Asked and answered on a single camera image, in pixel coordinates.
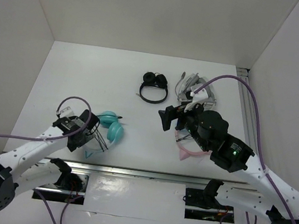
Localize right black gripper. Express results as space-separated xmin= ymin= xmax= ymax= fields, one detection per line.
xmin=152 ymin=93 xmax=215 ymax=151

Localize teal cat-ear headphones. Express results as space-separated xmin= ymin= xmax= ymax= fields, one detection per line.
xmin=83 ymin=111 xmax=124 ymax=159

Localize black headphone audio cable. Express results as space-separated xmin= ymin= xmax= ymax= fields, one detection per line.
xmin=87 ymin=111 xmax=124 ymax=153

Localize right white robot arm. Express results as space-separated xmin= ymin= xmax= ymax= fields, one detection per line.
xmin=158 ymin=105 xmax=299 ymax=224

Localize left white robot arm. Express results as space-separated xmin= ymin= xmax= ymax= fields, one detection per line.
xmin=0 ymin=107 xmax=99 ymax=211

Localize small black headphones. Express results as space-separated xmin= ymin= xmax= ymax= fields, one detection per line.
xmin=136 ymin=71 xmax=169 ymax=104

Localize pink blue cat-ear headphones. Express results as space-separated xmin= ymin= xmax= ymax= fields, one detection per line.
xmin=174 ymin=129 xmax=211 ymax=161

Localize white grey headset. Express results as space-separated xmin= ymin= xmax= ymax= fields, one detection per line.
xmin=175 ymin=72 xmax=217 ymax=110

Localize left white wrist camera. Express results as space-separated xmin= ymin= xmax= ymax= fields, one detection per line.
xmin=56 ymin=106 xmax=74 ymax=118

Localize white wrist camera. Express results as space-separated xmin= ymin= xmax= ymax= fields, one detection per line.
xmin=184 ymin=86 xmax=209 ymax=112
xmin=56 ymin=106 xmax=74 ymax=118

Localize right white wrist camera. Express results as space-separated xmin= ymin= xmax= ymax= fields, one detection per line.
xmin=184 ymin=86 xmax=209 ymax=112

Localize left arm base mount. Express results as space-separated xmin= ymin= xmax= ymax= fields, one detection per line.
xmin=35 ymin=170 xmax=90 ymax=205

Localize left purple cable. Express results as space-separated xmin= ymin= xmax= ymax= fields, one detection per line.
xmin=0 ymin=85 xmax=101 ymax=224

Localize purple cable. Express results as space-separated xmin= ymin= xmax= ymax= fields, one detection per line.
xmin=0 ymin=85 xmax=101 ymax=224
xmin=173 ymin=70 xmax=299 ymax=224

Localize aluminium rail at right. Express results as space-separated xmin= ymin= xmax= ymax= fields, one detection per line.
xmin=224 ymin=66 xmax=269 ymax=151

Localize aluminium rail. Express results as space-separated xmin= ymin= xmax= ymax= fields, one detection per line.
xmin=224 ymin=66 xmax=269 ymax=151
xmin=37 ymin=153 xmax=252 ymax=196

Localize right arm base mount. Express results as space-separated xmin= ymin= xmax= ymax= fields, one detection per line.
xmin=183 ymin=188 xmax=235 ymax=223

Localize aluminium rail at front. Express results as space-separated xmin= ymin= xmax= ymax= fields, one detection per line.
xmin=37 ymin=153 xmax=252 ymax=196

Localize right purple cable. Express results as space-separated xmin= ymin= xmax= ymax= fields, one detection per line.
xmin=173 ymin=70 xmax=299 ymax=224

